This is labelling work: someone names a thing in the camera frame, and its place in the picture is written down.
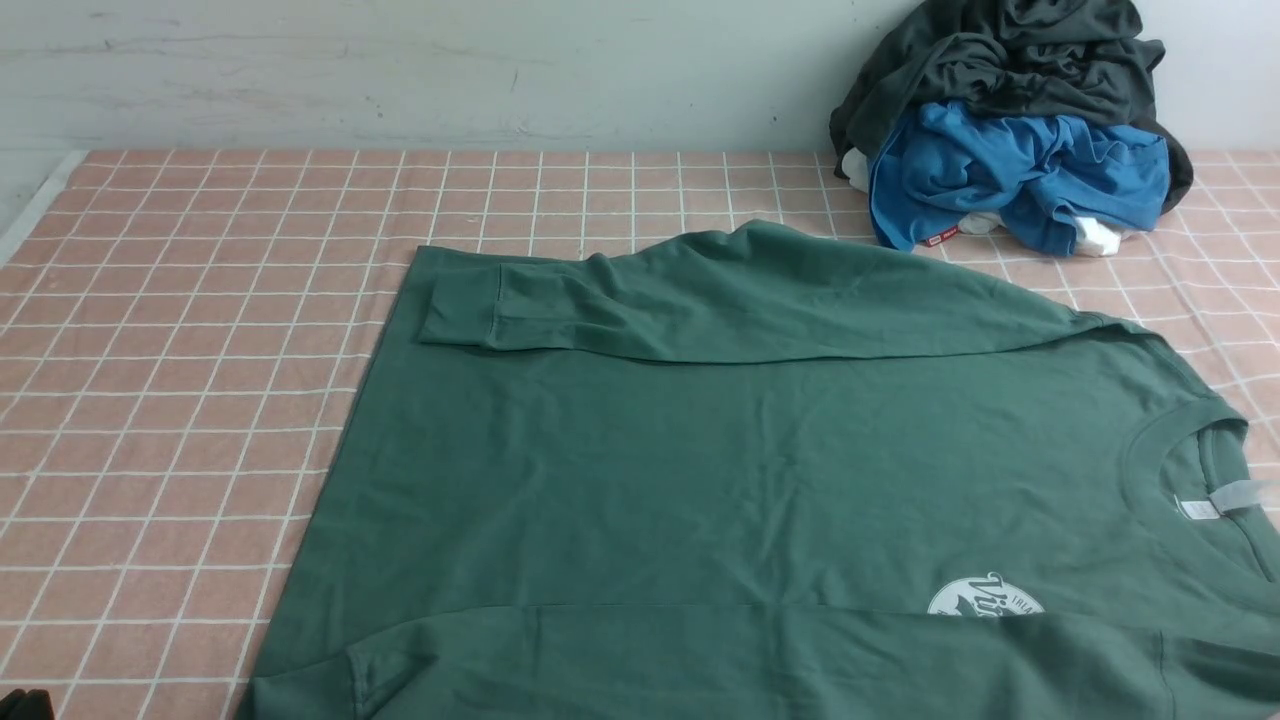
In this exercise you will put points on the dark grey crumpled garment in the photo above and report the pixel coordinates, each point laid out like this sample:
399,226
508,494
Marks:
1086,59

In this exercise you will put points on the blue crumpled garment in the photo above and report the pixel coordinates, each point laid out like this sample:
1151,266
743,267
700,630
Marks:
941,163

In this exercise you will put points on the green long-sleeved shirt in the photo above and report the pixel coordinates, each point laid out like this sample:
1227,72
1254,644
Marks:
762,475

